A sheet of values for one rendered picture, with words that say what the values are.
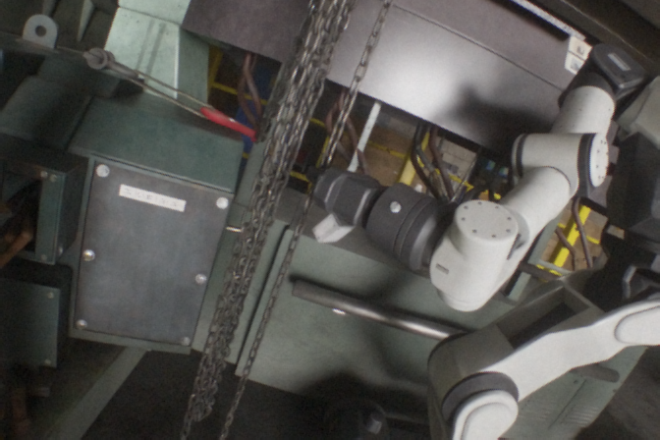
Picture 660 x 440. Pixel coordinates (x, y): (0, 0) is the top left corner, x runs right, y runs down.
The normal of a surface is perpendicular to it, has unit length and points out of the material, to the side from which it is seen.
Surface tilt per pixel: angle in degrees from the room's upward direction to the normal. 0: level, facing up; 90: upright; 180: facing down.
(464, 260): 124
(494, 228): 34
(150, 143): 45
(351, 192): 90
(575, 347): 112
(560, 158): 100
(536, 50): 78
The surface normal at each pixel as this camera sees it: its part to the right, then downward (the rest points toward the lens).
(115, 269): 0.33, 0.32
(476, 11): 0.09, 0.02
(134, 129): 0.49, -0.42
